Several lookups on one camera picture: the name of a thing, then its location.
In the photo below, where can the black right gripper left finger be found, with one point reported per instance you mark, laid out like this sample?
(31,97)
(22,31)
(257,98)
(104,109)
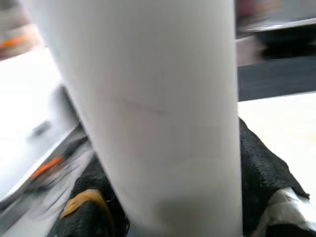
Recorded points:
(86,222)

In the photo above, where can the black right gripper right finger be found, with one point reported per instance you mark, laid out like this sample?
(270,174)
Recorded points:
(259,177)

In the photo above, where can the white plastic table leg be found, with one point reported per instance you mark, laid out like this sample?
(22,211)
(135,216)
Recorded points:
(148,98)

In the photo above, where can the tan rubber band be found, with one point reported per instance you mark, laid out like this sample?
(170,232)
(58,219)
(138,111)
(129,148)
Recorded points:
(81,200)

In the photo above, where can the beige cloth covered shelf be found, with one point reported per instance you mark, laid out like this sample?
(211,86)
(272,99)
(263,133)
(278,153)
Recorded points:
(247,51)

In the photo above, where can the large black bowl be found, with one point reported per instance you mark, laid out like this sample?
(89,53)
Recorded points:
(284,37)

